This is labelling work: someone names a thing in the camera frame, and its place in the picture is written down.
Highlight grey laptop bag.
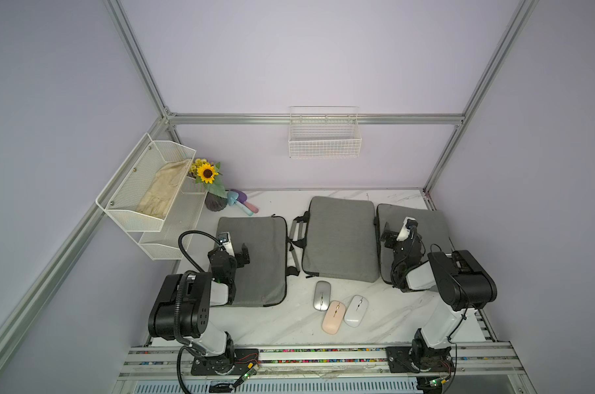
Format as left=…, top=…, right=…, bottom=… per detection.
left=289, top=196, right=380, bottom=283
left=217, top=216, right=288, bottom=308
left=375, top=204, right=453, bottom=292

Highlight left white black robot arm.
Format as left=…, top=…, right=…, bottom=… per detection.
left=148, top=230, right=251, bottom=374

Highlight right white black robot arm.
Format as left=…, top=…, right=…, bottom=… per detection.
left=380, top=218, right=498, bottom=371

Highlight white computer mouse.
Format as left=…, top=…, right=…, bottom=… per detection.
left=344, top=295, right=370, bottom=328

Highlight silver grey computer mouse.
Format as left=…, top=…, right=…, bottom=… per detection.
left=313, top=281, right=331, bottom=311

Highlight pink computer mouse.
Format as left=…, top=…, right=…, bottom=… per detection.
left=322, top=300, right=347, bottom=335

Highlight lower white mesh shelf basket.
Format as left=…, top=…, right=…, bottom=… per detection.
left=138, top=177, right=207, bottom=260

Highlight white mesh shelf basket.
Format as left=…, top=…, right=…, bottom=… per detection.
left=96, top=134, right=197, bottom=232
left=138, top=177, right=207, bottom=260

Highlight pastel toy mushrooms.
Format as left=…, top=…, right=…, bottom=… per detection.
left=227, top=189, right=260, bottom=216

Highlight beige cloth in basket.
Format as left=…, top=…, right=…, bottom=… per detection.
left=137, top=159, right=192, bottom=219

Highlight artificial sunflower bouquet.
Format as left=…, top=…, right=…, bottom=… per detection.
left=188, top=159, right=228, bottom=199

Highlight upper white mesh shelf basket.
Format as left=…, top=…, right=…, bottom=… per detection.
left=96, top=134, right=197, bottom=232

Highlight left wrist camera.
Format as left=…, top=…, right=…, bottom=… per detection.
left=217, top=231, right=235, bottom=257

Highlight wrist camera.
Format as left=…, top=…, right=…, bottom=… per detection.
left=396, top=217, right=418, bottom=242
left=217, top=231, right=235, bottom=257

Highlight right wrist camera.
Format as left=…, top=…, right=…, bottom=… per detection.
left=396, top=217, right=418, bottom=242

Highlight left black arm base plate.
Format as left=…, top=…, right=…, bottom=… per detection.
left=189, top=348, right=260, bottom=376

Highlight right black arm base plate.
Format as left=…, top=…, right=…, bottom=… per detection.
left=385, top=346, right=455, bottom=374

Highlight aluminium frame rails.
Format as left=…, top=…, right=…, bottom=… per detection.
left=0, top=1, right=538, bottom=375

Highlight white wire wall basket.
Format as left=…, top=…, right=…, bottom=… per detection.
left=288, top=106, right=362, bottom=159

